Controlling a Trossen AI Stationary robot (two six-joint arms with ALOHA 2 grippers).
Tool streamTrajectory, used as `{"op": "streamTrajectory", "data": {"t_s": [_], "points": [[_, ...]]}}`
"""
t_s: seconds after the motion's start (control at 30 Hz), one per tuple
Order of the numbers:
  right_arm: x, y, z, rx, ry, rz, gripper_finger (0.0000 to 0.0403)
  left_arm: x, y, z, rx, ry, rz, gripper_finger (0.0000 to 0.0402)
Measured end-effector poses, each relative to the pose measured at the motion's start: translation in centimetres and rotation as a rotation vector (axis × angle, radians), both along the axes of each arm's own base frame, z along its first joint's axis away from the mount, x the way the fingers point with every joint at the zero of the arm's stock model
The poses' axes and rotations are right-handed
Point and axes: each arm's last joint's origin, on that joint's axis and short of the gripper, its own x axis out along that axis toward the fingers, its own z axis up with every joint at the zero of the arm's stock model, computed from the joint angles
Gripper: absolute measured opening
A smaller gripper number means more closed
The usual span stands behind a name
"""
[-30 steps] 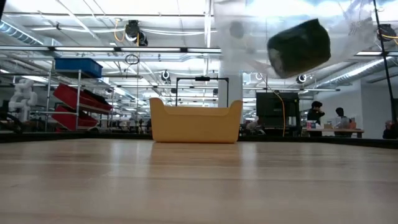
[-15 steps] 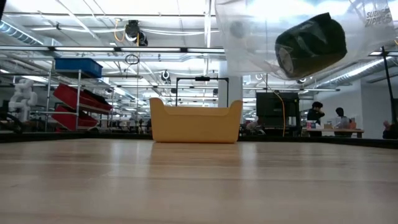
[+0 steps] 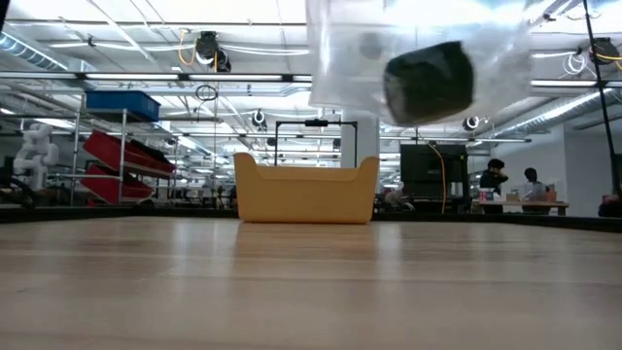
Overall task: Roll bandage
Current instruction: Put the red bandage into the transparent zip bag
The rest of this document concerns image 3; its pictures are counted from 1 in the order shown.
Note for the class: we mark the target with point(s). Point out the clear plastic bag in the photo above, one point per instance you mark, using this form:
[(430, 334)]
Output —
[(350, 63)]

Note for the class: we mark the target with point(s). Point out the green bandage roll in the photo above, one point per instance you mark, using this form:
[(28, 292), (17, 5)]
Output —
[(427, 82)]

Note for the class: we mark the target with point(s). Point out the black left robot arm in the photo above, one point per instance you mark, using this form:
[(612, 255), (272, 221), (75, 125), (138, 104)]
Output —
[(3, 12)]

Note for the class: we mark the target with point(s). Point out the yellow plastic bin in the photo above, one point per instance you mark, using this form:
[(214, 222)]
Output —
[(306, 199)]

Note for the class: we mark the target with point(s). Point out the white round column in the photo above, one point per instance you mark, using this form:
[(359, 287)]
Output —
[(359, 141)]

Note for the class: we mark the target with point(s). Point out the black cabinet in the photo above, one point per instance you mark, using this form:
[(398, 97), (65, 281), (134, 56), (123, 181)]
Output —
[(423, 170)]

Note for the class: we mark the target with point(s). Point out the person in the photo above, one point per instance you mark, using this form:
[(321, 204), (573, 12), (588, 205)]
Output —
[(493, 180), (533, 187)]

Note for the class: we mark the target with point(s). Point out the metal shelf rack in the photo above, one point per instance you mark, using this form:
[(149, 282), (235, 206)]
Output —
[(123, 146)]

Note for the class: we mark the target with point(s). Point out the long ceiling light strip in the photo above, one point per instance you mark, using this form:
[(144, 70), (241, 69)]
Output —
[(146, 77)]

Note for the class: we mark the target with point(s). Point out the red plastic bin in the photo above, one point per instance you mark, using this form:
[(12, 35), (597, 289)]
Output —
[(112, 148), (107, 187)]

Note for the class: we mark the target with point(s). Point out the blue plastic bin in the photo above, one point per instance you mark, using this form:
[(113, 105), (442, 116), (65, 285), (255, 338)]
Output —
[(121, 104)]

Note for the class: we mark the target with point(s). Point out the wooden work table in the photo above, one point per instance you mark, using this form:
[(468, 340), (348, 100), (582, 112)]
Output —
[(525, 204)]

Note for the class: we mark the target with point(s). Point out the white robot figure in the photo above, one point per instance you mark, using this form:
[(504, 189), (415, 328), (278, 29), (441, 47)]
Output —
[(36, 150)]

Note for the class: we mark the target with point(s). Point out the black diagonal strut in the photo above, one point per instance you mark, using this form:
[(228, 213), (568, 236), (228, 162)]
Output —
[(602, 107)]

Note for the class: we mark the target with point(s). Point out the black gantry frame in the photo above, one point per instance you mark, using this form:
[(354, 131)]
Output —
[(316, 122)]

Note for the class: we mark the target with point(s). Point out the black aluminium table frame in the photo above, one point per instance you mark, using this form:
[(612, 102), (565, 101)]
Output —
[(486, 220)]

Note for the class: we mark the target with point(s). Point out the silver ventilation duct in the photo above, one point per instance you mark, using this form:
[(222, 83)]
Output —
[(29, 53), (559, 114)]

